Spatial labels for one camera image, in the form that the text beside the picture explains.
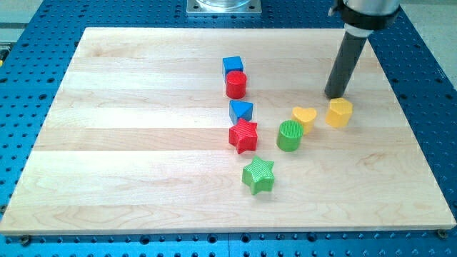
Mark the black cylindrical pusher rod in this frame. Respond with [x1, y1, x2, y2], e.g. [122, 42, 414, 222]
[324, 32, 367, 99]

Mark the yellow heart block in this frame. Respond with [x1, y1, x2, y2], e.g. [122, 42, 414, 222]
[291, 106, 317, 134]

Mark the red star block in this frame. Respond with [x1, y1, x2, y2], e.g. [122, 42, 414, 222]
[228, 119, 258, 154]

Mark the blue triangle block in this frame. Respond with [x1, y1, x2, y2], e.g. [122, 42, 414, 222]
[229, 100, 253, 125]

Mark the yellow hexagon block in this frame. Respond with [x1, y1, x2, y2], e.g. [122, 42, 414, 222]
[325, 98, 353, 128]

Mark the blue perforated table plate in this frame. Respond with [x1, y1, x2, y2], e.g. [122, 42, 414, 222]
[1, 0, 456, 257]

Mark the blue cube block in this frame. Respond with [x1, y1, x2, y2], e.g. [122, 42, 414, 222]
[222, 56, 244, 81]

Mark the green cylinder block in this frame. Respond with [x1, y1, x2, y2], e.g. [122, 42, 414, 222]
[276, 120, 303, 152]

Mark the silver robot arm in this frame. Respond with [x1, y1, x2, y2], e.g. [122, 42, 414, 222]
[324, 0, 401, 99]

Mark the red cylinder block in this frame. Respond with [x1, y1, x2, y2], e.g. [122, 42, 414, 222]
[226, 71, 247, 99]

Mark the wooden board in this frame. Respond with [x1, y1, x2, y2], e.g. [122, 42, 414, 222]
[1, 28, 456, 236]

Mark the green star block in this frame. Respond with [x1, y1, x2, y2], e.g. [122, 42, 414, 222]
[241, 156, 275, 195]

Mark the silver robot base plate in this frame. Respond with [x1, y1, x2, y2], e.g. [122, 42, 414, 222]
[186, 0, 262, 16]

